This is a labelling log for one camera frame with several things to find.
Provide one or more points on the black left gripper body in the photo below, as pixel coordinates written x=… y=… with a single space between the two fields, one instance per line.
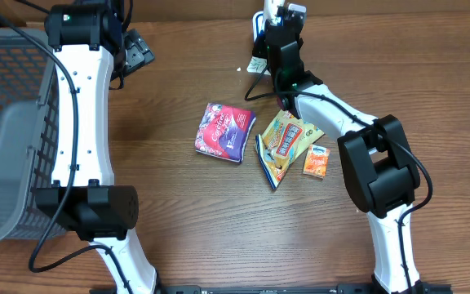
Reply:
x=138 y=55

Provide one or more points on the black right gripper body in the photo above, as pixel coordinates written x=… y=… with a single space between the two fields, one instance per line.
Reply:
x=296 y=35

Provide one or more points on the yellow blue snack bag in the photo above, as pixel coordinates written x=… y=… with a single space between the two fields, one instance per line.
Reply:
x=282 y=142

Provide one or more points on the pink purple sanitary pad pack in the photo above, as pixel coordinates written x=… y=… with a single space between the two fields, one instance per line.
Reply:
x=224 y=131

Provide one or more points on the orange red wipes pack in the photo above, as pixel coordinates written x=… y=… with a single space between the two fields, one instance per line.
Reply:
x=315 y=163

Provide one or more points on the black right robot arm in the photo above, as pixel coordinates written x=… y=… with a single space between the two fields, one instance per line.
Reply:
x=380 y=172

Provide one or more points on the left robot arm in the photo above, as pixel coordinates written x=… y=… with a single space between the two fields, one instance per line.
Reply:
x=91 y=46

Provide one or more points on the white barcode scanner stand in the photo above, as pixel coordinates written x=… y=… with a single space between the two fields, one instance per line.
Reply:
x=257 y=25

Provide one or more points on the grey plastic mesh basket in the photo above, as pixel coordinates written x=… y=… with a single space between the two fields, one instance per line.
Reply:
x=28 y=134

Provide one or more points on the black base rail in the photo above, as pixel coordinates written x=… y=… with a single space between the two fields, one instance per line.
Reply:
x=343 y=288

